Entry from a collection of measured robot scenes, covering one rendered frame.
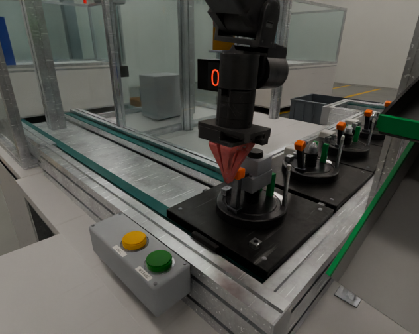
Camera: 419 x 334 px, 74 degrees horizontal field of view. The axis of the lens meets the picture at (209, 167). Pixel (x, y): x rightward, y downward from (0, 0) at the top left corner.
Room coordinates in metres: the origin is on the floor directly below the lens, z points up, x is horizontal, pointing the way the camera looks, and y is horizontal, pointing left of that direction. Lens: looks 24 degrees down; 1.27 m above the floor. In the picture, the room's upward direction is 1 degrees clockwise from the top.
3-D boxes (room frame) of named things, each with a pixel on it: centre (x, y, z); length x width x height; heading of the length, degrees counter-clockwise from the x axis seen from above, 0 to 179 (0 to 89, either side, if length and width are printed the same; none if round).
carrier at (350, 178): (0.66, -0.26, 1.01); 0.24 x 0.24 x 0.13; 46
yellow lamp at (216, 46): (0.70, -0.03, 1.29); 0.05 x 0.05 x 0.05
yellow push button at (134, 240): (0.38, 0.13, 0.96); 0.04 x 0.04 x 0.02
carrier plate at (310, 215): (0.48, -0.08, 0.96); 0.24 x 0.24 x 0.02; 46
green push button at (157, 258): (0.34, 0.08, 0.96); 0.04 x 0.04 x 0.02
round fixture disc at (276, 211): (0.48, -0.08, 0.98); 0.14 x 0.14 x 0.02
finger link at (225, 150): (0.44, -0.03, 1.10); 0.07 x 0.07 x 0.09; 47
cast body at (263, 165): (0.49, -0.09, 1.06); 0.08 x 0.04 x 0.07; 136
